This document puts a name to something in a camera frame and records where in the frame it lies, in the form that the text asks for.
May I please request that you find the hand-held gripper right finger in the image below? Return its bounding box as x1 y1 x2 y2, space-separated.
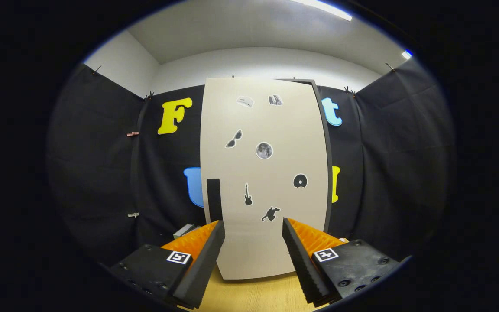
282 218 407 308

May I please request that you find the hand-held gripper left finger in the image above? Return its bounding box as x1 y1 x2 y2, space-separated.
110 220 226 309

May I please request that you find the black door handle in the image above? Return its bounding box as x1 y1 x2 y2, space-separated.
206 178 224 223

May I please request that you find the green book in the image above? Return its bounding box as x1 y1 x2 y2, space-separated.
173 224 195 240

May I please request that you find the dark grey cabinet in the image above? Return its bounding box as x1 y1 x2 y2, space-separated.
275 78 334 234

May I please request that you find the black backdrop cloth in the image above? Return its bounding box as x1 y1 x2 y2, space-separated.
46 58 456 271

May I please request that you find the long ceiling light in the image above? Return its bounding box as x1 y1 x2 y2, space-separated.
290 0 353 22

